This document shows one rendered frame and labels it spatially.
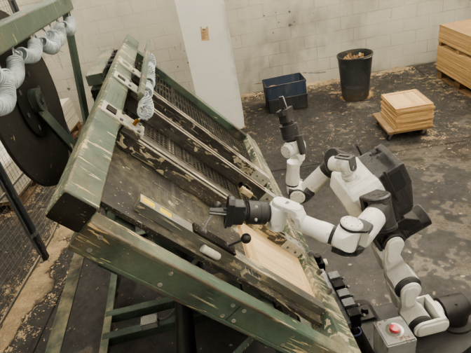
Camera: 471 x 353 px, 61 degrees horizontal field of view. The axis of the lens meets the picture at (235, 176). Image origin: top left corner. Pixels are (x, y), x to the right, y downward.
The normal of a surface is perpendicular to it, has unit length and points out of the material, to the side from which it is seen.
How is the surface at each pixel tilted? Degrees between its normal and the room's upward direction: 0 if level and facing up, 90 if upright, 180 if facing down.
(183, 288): 90
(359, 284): 0
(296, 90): 90
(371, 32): 90
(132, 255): 90
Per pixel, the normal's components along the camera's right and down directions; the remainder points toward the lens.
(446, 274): -0.17, -0.85
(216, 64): 0.02, 0.51
